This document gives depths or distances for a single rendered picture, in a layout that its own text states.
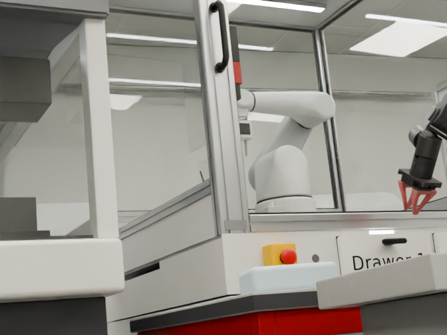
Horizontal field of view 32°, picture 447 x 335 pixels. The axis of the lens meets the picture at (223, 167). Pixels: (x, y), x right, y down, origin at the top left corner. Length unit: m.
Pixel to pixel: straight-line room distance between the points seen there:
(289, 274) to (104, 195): 0.44
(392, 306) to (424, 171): 1.01
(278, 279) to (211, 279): 0.66
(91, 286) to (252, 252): 0.54
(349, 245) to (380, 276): 1.07
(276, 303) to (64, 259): 0.44
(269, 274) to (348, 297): 0.27
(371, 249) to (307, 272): 0.78
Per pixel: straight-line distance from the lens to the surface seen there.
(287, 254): 1.86
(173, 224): 2.15
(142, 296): 2.39
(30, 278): 1.45
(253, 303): 1.20
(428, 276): 0.88
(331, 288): 1.07
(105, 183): 1.54
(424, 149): 1.99
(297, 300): 1.24
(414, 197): 2.00
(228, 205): 1.89
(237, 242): 1.88
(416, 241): 2.16
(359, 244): 2.04
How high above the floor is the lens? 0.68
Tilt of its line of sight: 13 degrees up
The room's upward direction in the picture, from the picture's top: 6 degrees counter-clockwise
